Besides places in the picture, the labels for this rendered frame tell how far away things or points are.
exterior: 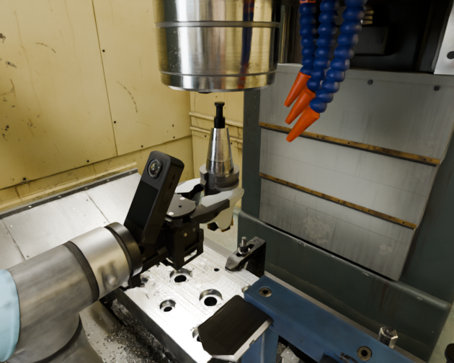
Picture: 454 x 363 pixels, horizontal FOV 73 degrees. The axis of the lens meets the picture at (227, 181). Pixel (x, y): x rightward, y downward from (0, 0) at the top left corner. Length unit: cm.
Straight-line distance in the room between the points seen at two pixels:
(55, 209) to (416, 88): 131
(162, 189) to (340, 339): 24
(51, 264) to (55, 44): 113
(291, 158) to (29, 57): 99
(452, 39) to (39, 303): 76
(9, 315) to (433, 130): 75
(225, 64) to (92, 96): 114
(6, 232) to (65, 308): 107
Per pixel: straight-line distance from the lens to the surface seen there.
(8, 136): 138
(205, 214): 41
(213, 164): 46
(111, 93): 150
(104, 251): 37
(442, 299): 100
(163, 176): 37
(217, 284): 71
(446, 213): 87
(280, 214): 103
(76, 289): 36
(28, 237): 139
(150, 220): 38
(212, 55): 37
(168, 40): 39
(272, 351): 44
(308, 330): 34
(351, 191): 87
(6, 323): 35
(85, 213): 144
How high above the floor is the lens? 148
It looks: 25 degrees down
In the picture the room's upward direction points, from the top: straight up
